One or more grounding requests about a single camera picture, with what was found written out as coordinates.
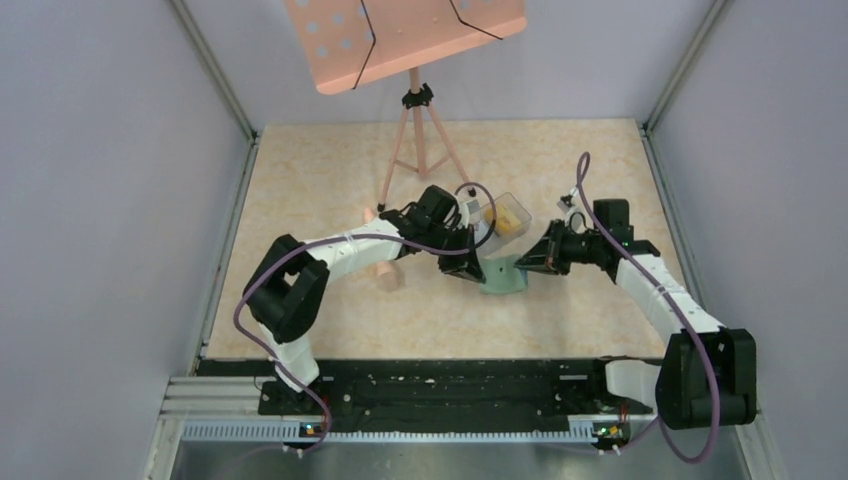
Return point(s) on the green leather card holder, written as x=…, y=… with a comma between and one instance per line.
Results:
x=502, y=277

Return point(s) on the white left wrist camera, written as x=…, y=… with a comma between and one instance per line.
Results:
x=471, y=214

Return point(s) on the pink music stand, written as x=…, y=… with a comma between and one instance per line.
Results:
x=348, y=44

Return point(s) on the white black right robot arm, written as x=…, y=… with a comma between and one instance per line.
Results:
x=706, y=365

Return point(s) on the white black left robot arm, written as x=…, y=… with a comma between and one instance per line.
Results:
x=285, y=292

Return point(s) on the yellow card in box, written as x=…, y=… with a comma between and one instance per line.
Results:
x=506, y=222

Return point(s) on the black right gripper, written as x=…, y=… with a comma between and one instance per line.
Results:
x=546, y=255

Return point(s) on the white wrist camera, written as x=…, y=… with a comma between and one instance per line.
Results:
x=570, y=205
x=471, y=214

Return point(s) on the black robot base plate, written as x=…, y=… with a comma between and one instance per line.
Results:
x=452, y=396

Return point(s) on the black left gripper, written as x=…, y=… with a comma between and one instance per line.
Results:
x=464, y=266

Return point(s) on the aluminium front rail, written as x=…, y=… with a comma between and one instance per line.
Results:
x=227, y=409

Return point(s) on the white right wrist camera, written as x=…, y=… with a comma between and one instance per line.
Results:
x=570, y=205

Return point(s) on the clear plastic card box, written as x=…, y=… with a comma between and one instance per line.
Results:
x=496, y=244

